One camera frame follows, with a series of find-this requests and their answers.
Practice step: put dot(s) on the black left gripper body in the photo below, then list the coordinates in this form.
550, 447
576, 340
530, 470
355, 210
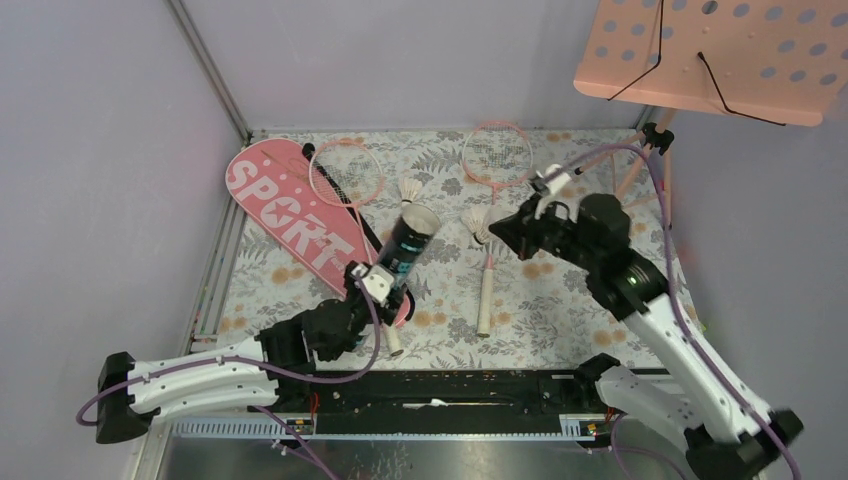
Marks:
354, 289

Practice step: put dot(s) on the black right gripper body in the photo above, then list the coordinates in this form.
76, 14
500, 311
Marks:
550, 232

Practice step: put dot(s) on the white shuttlecock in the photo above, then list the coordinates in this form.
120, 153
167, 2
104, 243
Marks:
409, 188
477, 220

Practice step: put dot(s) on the black shuttlecock tube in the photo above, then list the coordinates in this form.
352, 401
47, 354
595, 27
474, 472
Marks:
412, 233

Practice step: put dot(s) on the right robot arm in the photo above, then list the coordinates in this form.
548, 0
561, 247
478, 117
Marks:
722, 427

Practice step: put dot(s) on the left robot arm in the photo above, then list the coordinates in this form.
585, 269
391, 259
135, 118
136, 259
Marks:
133, 395

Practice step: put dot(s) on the pink badminton racket right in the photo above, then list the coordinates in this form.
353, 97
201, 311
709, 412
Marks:
498, 155

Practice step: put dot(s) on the pink badminton racket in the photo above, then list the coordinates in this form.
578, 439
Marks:
344, 174
498, 155

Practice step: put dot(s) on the pink badminton racket left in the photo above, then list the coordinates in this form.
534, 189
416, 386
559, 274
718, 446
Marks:
344, 174

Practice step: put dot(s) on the floral patterned table mat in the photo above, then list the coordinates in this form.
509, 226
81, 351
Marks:
542, 316

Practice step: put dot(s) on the pink sport racket bag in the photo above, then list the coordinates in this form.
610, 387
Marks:
270, 181

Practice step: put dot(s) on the pink perforated music stand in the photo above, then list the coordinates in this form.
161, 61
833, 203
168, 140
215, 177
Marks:
776, 62

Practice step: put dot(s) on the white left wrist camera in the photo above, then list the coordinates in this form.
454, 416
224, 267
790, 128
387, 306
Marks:
377, 281

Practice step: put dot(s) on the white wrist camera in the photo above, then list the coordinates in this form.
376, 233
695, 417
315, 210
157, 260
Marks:
377, 281
547, 185

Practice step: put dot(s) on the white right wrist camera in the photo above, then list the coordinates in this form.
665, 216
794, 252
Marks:
547, 185

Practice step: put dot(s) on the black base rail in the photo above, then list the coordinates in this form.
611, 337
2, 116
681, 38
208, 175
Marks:
447, 402

